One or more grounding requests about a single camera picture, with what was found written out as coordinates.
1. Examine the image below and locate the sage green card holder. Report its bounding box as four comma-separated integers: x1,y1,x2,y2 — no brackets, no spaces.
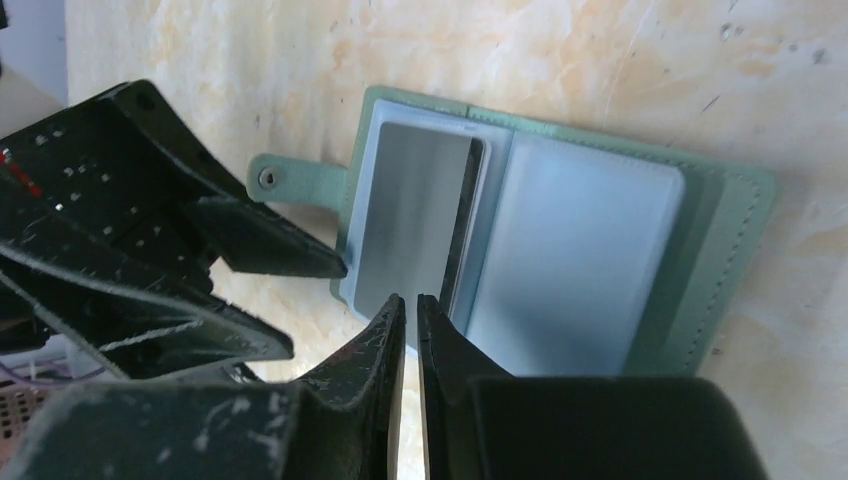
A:
246,86,777,376

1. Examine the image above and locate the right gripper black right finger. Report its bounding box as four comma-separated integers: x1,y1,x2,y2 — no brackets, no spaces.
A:
417,295,767,479

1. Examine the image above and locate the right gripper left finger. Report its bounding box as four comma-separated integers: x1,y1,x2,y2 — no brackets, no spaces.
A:
1,295,406,479

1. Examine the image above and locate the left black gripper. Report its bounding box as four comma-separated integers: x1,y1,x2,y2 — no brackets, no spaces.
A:
1,80,347,380

